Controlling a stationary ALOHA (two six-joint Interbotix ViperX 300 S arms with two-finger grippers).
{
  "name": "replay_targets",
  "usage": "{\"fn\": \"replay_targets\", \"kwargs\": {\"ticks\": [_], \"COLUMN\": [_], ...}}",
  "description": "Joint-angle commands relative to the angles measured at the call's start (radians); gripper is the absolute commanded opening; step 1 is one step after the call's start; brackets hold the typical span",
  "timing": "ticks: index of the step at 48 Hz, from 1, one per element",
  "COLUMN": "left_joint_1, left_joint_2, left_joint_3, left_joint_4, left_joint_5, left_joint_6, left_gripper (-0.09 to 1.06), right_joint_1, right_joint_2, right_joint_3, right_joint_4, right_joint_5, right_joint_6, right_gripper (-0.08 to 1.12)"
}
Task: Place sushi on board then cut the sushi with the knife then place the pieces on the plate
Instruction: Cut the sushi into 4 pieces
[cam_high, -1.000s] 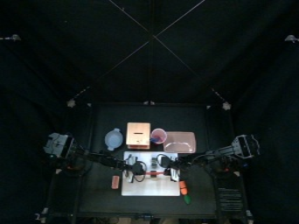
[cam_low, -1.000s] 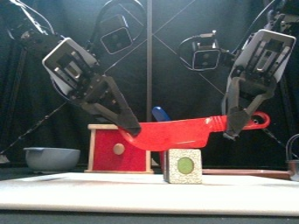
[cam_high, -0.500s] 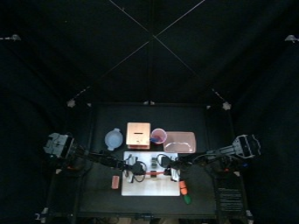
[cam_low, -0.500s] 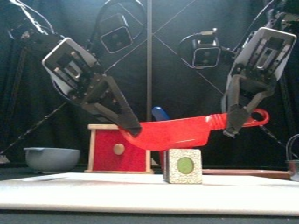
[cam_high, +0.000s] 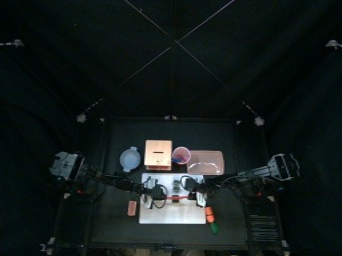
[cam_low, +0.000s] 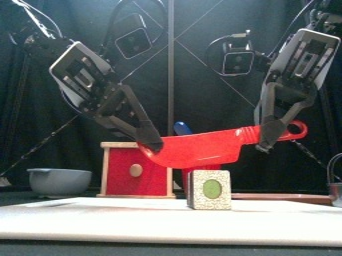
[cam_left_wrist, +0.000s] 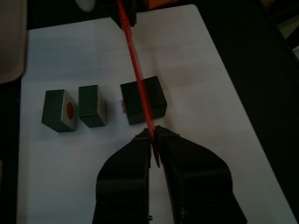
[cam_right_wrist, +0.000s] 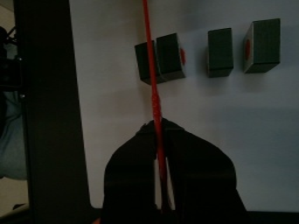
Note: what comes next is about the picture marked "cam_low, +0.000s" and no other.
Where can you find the red plastic toy knife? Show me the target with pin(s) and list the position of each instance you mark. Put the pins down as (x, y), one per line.
(201, 150)

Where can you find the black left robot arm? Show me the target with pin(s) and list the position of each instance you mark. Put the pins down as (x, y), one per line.
(31, 31)

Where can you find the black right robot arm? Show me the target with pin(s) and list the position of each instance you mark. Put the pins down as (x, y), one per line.
(328, 15)

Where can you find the toy sushi roll green centre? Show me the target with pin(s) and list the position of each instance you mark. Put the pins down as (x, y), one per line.
(210, 189)

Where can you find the white cutting board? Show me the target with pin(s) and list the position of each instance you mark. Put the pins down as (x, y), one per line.
(169, 221)

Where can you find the red wooden drawer box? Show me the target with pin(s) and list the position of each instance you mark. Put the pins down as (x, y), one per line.
(129, 181)

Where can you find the grey bowl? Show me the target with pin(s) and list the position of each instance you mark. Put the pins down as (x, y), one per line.
(58, 182)

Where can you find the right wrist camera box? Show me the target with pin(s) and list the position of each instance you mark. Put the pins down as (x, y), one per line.
(238, 61)

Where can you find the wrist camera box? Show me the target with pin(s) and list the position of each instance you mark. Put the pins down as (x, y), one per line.
(133, 40)
(238, 61)

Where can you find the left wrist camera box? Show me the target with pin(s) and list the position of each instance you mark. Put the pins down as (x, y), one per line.
(133, 40)

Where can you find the vertical metal frame pole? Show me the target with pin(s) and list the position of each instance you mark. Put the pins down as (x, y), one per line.
(171, 66)

